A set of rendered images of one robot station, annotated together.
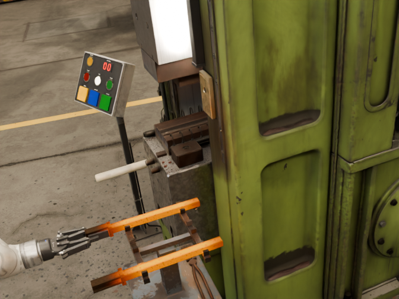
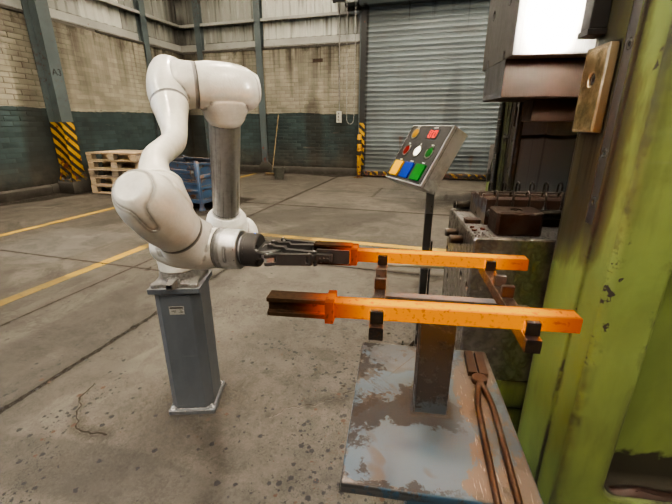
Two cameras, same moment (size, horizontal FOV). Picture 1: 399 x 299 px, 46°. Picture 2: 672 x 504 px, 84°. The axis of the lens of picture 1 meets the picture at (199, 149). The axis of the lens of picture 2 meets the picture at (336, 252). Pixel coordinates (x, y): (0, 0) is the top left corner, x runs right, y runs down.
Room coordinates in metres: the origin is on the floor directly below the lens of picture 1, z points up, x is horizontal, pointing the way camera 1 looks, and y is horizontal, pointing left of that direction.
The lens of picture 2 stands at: (0.63, 0.06, 1.20)
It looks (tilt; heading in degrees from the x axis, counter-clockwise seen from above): 19 degrees down; 26
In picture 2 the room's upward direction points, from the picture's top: straight up
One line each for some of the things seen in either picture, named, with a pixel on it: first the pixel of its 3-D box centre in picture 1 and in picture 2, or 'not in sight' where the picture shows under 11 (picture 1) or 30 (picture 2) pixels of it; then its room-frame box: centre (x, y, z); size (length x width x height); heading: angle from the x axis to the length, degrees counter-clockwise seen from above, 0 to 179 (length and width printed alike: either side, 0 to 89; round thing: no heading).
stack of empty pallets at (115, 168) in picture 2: not in sight; (131, 171); (5.40, 6.72, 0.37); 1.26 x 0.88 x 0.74; 99
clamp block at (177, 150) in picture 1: (187, 153); (514, 220); (1.75, 0.06, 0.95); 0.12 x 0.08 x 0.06; 109
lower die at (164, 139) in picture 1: (202, 125); (545, 205); (1.97, -0.03, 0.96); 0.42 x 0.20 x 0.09; 109
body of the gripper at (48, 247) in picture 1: (54, 247); (264, 250); (1.26, 0.54, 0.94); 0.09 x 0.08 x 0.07; 107
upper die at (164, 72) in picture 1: (195, 53); (568, 81); (1.97, -0.03, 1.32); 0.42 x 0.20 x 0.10; 109
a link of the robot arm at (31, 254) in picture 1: (32, 253); (232, 248); (1.24, 0.61, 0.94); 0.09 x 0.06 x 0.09; 17
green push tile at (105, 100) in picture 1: (105, 102); (418, 172); (2.25, 0.45, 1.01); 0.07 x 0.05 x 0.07; 44
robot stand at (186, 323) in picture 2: not in sight; (190, 342); (1.62, 1.25, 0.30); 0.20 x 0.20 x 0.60; 29
